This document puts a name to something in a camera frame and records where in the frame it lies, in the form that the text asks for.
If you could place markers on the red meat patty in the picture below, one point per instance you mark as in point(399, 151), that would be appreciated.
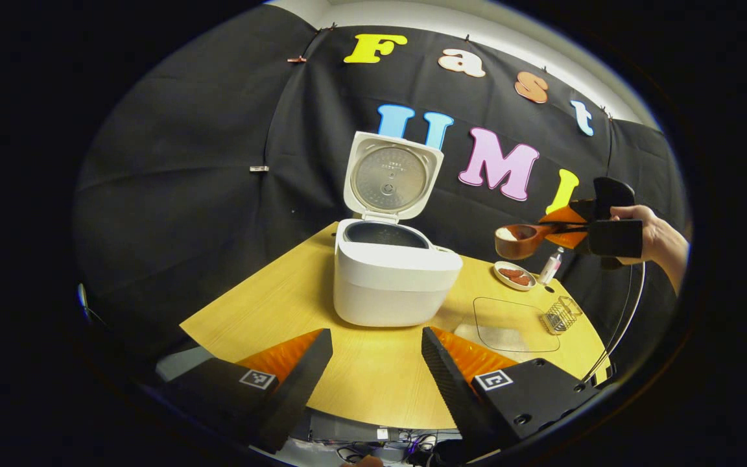
point(511, 272)
point(521, 280)

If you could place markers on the small white rice portion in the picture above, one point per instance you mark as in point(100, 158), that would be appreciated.
point(506, 233)

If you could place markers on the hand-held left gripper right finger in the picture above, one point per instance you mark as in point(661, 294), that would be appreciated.
point(454, 389)

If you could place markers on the white rice heap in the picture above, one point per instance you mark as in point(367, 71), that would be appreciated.
point(506, 338)

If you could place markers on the clear bottle with pink label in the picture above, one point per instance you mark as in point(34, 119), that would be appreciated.
point(550, 267)

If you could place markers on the brown wooden spoon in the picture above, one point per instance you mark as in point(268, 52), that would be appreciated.
point(516, 246)

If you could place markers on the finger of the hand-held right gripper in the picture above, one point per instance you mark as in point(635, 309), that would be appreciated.
point(613, 193)
point(615, 239)

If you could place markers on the white rice cooker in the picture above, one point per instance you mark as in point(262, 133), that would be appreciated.
point(386, 285)

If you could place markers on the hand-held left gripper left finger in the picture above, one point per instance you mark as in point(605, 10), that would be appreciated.
point(296, 383)

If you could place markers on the clear rice container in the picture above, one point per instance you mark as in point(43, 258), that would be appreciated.
point(509, 311)

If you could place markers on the white round plate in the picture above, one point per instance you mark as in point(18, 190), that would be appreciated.
point(500, 280)

